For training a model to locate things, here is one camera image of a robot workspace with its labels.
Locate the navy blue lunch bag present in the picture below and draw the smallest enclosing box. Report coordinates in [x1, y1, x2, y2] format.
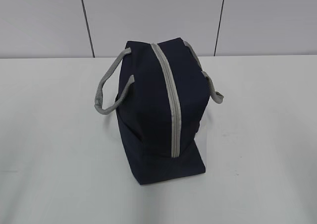
[95, 38, 223, 185]

